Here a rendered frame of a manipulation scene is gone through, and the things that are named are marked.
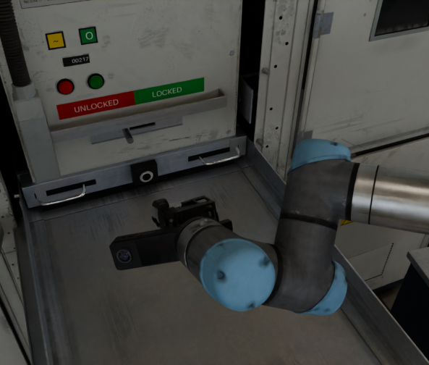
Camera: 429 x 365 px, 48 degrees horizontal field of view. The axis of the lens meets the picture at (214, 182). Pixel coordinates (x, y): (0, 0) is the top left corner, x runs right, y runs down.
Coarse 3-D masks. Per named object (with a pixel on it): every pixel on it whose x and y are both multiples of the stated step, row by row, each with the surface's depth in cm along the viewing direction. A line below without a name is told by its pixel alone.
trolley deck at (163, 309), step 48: (192, 192) 116; (240, 192) 116; (48, 240) 104; (96, 240) 104; (96, 288) 94; (144, 288) 94; (192, 288) 95; (96, 336) 86; (144, 336) 86; (192, 336) 87; (240, 336) 87; (288, 336) 87; (336, 336) 87
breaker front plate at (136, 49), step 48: (96, 0) 88; (144, 0) 91; (192, 0) 95; (240, 0) 99; (0, 48) 86; (96, 48) 93; (144, 48) 97; (192, 48) 101; (48, 96) 95; (96, 96) 99; (192, 96) 109; (96, 144) 106; (144, 144) 111; (192, 144) 117
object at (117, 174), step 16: (240, 128) 123; (208, 144) 118; (224, 144) 119; (240, 144) 122; (128, 160) 112; (144, 160) 113; (160, 160) 115; (176, 160) 117; (192, 160) 119; (208, 160) 121; (64, 176) 108; (80, 176) 108; (96, 176) 110; (112, 176) 112; (128, 176) 114; (32, 192) 106; (48, 192) 108; (64, 192) 109; (80, 192) 111
